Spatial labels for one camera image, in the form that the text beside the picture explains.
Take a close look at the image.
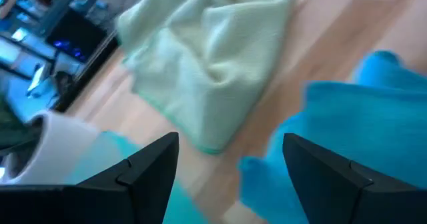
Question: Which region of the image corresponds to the black computer case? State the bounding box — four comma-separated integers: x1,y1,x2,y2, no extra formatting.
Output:
45,9,107,63

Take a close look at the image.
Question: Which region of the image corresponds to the green succulent plant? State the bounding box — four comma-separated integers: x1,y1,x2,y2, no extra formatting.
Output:
0,97,44,151

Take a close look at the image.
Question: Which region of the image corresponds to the white plant pot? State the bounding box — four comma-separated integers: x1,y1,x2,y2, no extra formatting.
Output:
0,110,101,185

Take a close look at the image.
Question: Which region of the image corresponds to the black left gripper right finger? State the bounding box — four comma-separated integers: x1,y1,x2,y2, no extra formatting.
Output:
282,133,427,224

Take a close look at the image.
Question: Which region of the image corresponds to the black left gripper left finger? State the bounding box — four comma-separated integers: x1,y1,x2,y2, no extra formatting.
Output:
0,132,180,224

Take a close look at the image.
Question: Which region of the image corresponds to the blue microfiber towel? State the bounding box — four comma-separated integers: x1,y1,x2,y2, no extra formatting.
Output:
238,50,427,224

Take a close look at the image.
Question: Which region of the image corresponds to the pale green microfiber towel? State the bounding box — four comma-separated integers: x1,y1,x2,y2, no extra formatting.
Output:
116,0,298,155

